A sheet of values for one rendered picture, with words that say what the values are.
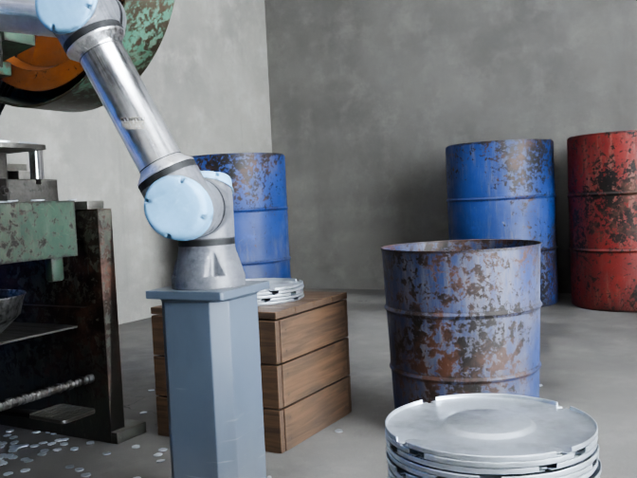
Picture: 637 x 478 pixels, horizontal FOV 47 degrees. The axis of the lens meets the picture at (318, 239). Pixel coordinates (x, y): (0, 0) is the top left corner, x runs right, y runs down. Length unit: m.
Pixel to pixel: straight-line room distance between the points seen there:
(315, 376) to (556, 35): 3.12
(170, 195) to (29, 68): 1.14
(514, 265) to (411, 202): 3.02
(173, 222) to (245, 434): 0.47
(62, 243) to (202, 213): 0.73
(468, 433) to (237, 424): 0.60
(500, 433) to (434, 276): 0.83
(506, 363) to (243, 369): 0.69
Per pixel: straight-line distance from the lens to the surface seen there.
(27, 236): 1.94
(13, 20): 1.68
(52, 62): 2.37
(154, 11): 2.16
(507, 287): 1.85
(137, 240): 4.22
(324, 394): 2.03
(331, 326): 2.04
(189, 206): 1.33
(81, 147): 3.97
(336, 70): 5.13
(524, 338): 1.91
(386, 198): 4.91
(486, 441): 1.03
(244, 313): 1.51
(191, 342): 1.49
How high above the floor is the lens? 0.62
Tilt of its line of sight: 3 degrees down
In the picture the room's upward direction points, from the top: 3 degrees counter-clockwise
